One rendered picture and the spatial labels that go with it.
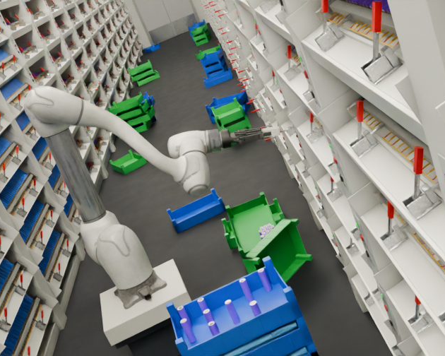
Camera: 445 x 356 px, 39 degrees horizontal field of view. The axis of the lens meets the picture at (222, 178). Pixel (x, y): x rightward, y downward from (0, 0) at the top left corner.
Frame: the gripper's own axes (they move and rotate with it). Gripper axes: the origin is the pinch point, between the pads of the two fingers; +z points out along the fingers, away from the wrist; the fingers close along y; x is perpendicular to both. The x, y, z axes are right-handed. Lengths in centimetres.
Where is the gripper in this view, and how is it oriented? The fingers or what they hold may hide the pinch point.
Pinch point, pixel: (270, 131)
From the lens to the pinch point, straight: 251.0
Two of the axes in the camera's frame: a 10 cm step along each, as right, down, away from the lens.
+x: -1.4, -9.3, -3.4
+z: 9.9, -1.6, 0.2
